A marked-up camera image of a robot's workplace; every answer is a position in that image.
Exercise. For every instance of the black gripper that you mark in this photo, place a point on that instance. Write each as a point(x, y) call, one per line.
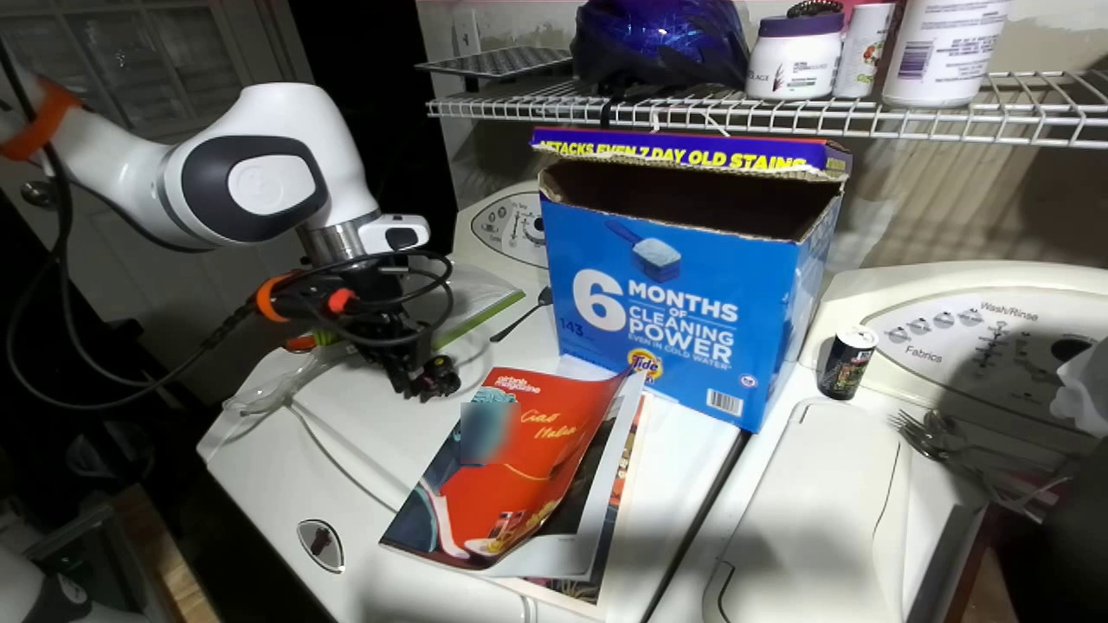
point(382, 316)

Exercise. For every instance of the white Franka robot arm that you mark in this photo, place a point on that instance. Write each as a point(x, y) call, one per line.
point(140, 162)

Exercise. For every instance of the red and blue magazine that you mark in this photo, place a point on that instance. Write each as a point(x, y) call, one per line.
point(522, 462)

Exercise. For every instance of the blue detergent cardboard box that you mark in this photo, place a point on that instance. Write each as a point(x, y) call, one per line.
point(671, 313)

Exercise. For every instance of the flat gridded panel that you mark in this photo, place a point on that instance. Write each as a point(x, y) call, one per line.
point(496, 64)

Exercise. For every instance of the blue bicycle helmet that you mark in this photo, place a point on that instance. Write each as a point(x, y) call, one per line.
point(660, 46)

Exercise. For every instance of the small black can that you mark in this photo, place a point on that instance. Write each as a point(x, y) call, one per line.
point(851, 366)

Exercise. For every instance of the white dryer machine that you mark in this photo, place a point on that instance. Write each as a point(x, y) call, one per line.
point(831, 505)

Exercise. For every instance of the short white jar purple lid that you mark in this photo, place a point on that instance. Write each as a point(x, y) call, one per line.
point(793, 58)

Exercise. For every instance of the slim white bottle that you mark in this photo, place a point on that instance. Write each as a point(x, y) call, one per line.
point(865, 53)

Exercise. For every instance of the large white tub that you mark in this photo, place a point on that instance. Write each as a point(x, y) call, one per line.
point(943, 53)

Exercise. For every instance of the crumpled white bag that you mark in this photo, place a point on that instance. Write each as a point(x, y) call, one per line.
point(1085, 384)

